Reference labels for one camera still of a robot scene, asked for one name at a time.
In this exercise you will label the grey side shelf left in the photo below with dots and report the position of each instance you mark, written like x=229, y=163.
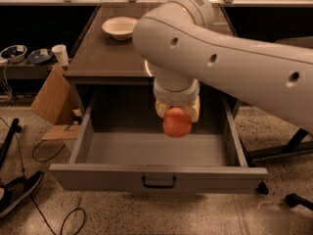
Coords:
x=26, y=70

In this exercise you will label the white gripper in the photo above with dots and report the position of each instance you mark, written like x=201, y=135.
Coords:
x=176, y=96

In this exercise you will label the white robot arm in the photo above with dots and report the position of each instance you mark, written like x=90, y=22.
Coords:
x=176, y=39

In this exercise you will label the grey cabinet with counter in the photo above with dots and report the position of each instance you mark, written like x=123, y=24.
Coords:
x=102, y=60

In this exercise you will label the blue bowl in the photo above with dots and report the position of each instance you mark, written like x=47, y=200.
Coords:
x=40, y=57
x=14, y=54

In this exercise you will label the blue bowl far left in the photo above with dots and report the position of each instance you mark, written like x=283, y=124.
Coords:
x=14, y=54

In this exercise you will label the black sneaker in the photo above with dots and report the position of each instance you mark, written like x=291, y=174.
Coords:
x=14, y=192

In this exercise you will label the red apple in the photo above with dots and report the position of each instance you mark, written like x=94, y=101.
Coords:
x=176, y=123

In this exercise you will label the brown cardboard box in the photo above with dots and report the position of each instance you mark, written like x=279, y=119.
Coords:
x=56, y=103

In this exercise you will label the white paper cup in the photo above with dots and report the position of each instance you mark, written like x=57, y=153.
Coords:
x=60, y=52

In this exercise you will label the black stand leg left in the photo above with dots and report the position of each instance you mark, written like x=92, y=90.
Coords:
x=13, y=129

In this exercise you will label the white bowl on counter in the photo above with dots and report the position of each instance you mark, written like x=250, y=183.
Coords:
x=119, y=28

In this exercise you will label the black caster wheel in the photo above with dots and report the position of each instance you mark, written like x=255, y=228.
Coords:
x=262, y=188

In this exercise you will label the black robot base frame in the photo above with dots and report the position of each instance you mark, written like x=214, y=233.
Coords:
x=295, y=145

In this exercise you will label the grey open top drawer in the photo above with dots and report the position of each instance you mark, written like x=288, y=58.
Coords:
x=121, y=140

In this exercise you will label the black drawer handle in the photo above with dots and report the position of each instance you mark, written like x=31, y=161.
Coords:
x=151, y=183

